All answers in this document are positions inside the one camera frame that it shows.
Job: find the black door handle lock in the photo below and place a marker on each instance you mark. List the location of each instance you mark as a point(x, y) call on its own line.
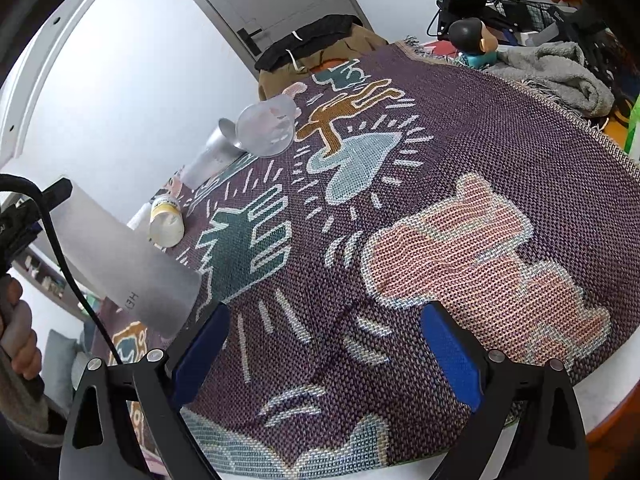
point(247, 39)

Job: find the yellow white paper cup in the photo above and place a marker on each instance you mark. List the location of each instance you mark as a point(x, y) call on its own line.
point(166, 228)

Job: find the green plastic bag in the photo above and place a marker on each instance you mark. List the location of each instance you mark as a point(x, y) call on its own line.
point(632, 143)

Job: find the black-haired cartoon figurine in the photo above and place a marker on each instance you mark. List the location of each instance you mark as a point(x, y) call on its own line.
point(476, 45)

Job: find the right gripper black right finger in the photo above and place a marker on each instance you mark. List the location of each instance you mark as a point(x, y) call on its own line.
point(550, 441)

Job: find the clear plastic cup lying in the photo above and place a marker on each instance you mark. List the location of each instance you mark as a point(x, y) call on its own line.
point(266, 128)

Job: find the person's left hand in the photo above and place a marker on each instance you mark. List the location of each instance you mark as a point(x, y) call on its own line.
point(18, 338)

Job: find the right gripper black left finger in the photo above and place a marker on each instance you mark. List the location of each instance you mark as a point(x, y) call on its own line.
point(99, 440)

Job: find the orange chair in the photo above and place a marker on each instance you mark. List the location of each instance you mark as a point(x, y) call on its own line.
point(613, 447)

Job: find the patterned purple woven blanket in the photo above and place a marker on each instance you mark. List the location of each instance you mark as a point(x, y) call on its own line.
point(408, 180)

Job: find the tall frosted plastic cup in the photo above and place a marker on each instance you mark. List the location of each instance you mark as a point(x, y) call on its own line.
point(151, 286)

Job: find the grey towel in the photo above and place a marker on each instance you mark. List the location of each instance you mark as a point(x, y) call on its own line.
point(559, 69)

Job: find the black desktop wire rack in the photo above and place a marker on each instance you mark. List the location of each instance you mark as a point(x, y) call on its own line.
point(516, 21)

